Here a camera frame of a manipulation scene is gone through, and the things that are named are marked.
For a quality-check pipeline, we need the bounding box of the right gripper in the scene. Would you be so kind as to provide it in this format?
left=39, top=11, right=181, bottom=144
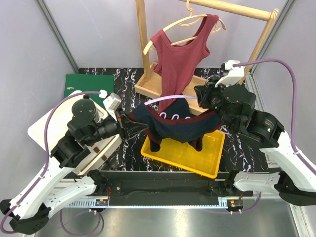
left=195, top=76, right=236, bottom=131

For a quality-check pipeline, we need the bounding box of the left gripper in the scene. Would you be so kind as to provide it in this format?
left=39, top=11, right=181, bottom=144
left=84, top=105, right=149, bottom=146

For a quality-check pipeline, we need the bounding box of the lilac plastic hanger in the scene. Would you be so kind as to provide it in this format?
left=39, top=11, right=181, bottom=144
left=134, top=95, right=196, bottom=120

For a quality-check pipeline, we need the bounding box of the navy tank top maroon trim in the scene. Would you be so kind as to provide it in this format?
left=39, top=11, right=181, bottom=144
left=128, top=98, right=222, bottom=152

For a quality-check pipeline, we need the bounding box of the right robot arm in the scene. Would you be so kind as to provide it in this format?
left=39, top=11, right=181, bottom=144
left=194, top=83, right=316, bottom=206

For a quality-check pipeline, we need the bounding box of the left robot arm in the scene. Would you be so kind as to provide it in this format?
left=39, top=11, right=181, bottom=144
left=0, top=98, right=148, bottom=235

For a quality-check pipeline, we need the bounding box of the wooden clothes hanger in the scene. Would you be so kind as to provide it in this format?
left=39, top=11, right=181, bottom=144
left=143, top=0, right=227, bottom=55

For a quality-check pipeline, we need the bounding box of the wooden clothes rack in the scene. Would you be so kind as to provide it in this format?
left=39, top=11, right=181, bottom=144
left=135, top=0, right=279, bottom=115

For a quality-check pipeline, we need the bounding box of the yellow plastic tray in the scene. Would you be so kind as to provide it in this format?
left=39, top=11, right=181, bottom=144
left=141, top=130, right=226, bottom=179

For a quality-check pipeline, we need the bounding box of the green folder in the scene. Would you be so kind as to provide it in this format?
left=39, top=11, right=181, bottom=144
left=64, top=74, right=115, bottom=97

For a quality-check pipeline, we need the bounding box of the white wooden storage box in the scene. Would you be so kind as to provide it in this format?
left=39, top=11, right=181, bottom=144
left=27, top=95, right=122, bottom=175

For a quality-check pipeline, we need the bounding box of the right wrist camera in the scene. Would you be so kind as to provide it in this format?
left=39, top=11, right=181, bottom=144
left=215, top=60, right=245, bottom=87

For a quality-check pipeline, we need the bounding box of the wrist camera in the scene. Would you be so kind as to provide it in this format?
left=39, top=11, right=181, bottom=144
left=99, top=90, right=121, bottom=118
left=215, top=60, right=245, bottom=87

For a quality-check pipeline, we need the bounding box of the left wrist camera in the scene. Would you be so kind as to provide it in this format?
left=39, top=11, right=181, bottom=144
left=99, top=90, right=121, bottom=118

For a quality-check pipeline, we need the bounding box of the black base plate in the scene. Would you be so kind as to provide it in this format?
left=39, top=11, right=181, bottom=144
left=79, top=170, right=255, bottom=207

